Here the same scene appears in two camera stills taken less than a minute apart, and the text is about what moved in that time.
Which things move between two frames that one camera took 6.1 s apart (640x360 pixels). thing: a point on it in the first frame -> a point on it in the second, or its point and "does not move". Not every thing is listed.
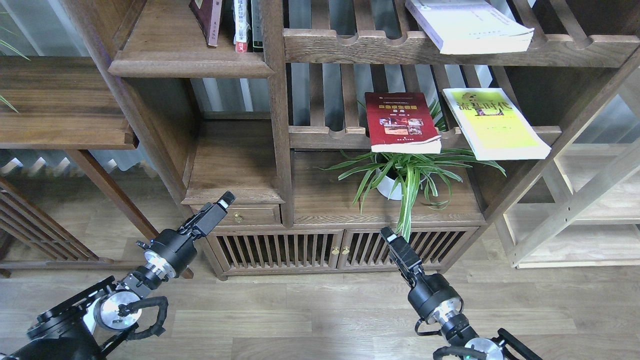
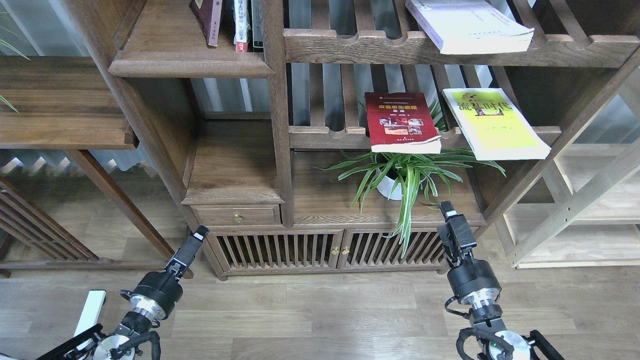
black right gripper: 433,296 -> 470,278
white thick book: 460,27 does not move
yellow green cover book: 495,127 does not move
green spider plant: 407,175 does not move
